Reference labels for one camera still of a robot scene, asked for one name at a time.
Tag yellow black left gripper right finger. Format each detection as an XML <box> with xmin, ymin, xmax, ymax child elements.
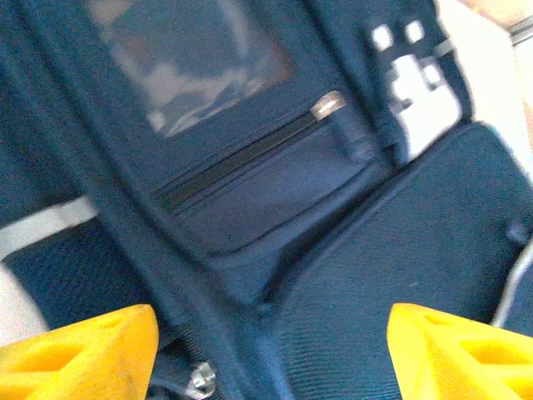
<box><xmin>386</xmin><ymin>302</ymin><xmax>533</xmax><ymax>400</ymax></box>

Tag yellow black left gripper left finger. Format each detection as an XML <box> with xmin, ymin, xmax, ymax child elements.
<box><xmin>0</xmin><ymin>303</ymin><xmax>160</xmax><ymax>400</ymax></box>

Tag navy blue backpack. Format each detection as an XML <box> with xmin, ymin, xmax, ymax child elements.
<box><xmin>0</xmin><ymin>0</ymin><xmax>533</xmax><ymax>400</ymax></box>

